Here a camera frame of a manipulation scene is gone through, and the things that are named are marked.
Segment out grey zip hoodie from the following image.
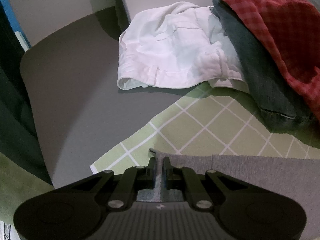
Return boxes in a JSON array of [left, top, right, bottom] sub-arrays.
[[150, 149, 319, 210]]

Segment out green cloth at edge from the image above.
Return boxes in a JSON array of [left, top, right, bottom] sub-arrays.
[[0, 154, 54, 224]]

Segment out green grid cutting mat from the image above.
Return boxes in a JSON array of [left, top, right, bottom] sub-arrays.
[[90, 83, 319, 174]]

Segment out blue denim jeans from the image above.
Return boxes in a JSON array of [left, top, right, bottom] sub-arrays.
[[212, 0, 314, 132]]

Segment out white garment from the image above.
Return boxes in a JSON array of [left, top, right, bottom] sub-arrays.
[[117, 2, 249, 93]]

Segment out red checked garment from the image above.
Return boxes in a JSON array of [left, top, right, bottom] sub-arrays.
[[222, 0, 319, 118]]

